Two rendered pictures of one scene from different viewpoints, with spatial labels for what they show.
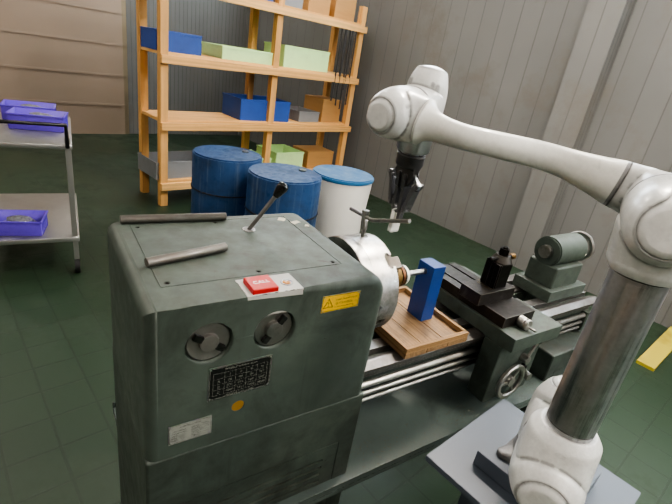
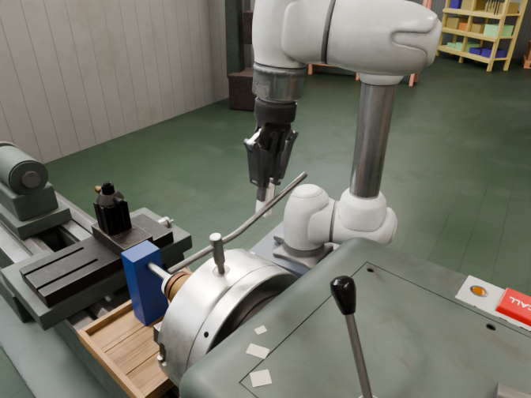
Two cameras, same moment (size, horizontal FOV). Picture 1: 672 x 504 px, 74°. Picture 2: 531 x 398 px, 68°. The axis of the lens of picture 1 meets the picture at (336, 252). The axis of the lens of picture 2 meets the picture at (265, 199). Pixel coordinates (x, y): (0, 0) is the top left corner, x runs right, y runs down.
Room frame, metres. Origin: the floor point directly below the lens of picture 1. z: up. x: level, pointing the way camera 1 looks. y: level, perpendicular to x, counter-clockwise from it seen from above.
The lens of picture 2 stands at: (1.37, 0.53, 1.73)
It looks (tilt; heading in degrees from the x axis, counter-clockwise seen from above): 29 degrees down; 258
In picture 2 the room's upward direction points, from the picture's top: straight up
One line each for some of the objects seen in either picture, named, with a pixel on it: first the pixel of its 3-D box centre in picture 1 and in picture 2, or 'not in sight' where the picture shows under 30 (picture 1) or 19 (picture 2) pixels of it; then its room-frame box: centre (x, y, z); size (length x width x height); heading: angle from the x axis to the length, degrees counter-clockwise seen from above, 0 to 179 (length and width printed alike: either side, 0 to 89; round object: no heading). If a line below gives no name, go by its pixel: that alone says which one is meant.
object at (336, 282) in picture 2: (281, 190); (344, 293); (1.19, 0.18, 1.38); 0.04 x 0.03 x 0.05; 126
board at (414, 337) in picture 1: (405, 318); (167, 326); (1.47, -0.30, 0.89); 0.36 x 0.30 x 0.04; 36
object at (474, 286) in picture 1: (487, 290); (122, 236); (1.60, -0.61, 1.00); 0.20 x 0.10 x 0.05; 126
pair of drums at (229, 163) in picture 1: (251, 211); not in sight; (3.54, 0.76, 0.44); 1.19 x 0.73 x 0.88; 46
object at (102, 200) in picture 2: (502, 257); (109, 196); (1.62, -0.63, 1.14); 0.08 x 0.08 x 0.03
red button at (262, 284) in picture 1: (260, 285); (520, 309); (0.87, 0.15, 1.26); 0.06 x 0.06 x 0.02; 36
